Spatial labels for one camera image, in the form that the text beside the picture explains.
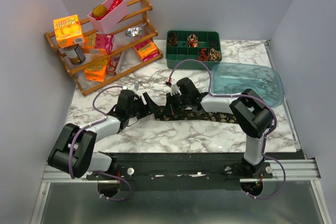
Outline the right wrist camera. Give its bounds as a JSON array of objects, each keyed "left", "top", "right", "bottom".
[{"left": 165, "top": 81, "right": 181, "bottom": 98}]

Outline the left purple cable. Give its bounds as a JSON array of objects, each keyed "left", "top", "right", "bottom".
[{"left": 68, "top": 85, "right": 133, "bottom": 202}]

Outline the green divided organizer tray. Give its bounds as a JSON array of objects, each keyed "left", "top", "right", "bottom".
[{"left": 165, "top": 30, "right": 222, "bottom": 70}]

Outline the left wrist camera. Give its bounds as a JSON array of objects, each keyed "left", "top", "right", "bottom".
[{"left": 122, "top": 82, "right": 140, "bottom": 93}]

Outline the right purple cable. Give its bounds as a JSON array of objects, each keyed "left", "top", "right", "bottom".
[{"left": 167, "top": 59, "right": 286, "bottom": 200}]

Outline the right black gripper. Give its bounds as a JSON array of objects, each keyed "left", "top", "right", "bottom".
[{"left": 162, "top": 91, "right": 190, "bottom": 115}]

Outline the dark glass jar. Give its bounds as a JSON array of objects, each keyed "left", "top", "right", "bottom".
[{"left": 63, "top": 44, "right": 85, "bottom": 65}]

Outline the orange sponge box right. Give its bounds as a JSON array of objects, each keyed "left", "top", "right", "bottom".
[{"left": 133, "top": 39, "right": 159, "bottom": 62}]

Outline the orange sponge box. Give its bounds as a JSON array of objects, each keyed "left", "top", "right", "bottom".
[
  {"left": 85, "top": 59, "right": 109, "bottom": 82},
  {"left": 133, "top": 39, "right": 159, "bottom": 62}
]

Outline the orange sponge box bottom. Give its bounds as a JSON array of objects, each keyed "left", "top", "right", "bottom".
[{"left": 85, "top": 59, "right": 109, "bottom": 82}]

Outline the purple cable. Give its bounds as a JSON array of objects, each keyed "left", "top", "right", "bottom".
[
  {"left": 167, "top": 59, "right": 286, "bottom": 200},
  {"left": 68, "top": 85, "right": 133, "bottom": 202}
]

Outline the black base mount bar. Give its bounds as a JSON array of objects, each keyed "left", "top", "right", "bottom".
[{"left": 86, "top": 152, "right": 274, "bottom": 191}]

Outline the metal spoon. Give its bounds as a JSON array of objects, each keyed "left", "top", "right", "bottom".
[{"left": 125, "top": 23, "right": 146, "bottom": 38}]

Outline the pink scrub sponge box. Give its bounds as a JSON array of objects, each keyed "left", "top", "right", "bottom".
[{"left": 81, "top": 33, "right": 114, "bottom": 55}]

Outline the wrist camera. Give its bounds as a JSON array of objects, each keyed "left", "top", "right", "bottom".
[
  {"left": 165, "top": 81, "right": 181, "bottom": 98},
  {"left": 122, "top": 82, "right": 140, "bottom": 93}
]

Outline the aluminium rail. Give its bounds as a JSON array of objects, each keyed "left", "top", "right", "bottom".
[{"left": 42, "top": 159, "right": 321, "bottom": 183}]

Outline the black leaf patterned tie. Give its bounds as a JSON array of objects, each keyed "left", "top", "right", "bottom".
[{"left": 154, "top": 106, "right": 238, "bottom": 124}]

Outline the red white small box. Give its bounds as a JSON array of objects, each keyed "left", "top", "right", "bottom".
[{"left": 106, "top": 52, "right": 124, "bottom": 76}]

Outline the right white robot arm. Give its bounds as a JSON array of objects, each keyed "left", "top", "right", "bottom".
[{"left": 163, "top": 78, "right": 276, "bottom": 178}]

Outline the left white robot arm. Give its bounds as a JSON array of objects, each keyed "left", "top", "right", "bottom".
[{"left": 47, "top": 89, "right": 160, "bottom": 179}]

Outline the orange scrub daddy box top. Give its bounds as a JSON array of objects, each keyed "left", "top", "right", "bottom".
[{"left": 53, "top": 15, "right": 84, "bottom": 48}]

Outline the rolled dark orange tie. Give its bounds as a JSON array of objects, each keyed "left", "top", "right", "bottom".
[{"left": 167, "top": 32, "right": 178, "bottom": 47}]

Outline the brown round fruit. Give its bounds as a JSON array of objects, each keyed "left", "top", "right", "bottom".
[{"left": 92, "top": 5, "right": 108, "bottom": 19}]

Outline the red chili pepper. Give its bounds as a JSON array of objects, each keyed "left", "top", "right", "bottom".
[{"left": 95, "top": 0, "right": 123, "bottom": 20}]

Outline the rolled red patterned tie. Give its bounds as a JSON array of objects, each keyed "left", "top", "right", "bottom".
[{"left": 187, "top": 34, "right": 198, "bottom": 48}]

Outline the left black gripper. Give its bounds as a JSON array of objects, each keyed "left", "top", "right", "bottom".
[{"left": 127, "top": 92, "right": 161, "bottom": 119}]

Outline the wooden tiered rack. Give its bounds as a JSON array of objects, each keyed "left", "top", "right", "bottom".
[{"left": 45, "top": 0, "right": 162, "bottom": 96}]

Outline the rolled tan patterned tie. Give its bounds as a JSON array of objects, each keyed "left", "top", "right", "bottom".
[{"left": 209, "top": 48, "right": 222, "bottom": 62}]

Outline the teal plastic tub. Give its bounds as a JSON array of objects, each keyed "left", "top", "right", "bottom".
[{"left": 211, "top": 62, "right": 284, "bottom": 108}]

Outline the rolled orange black tie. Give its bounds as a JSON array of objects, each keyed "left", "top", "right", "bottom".
[{"left": 198, "top": 48, "right": 209, "bottom": 61}]

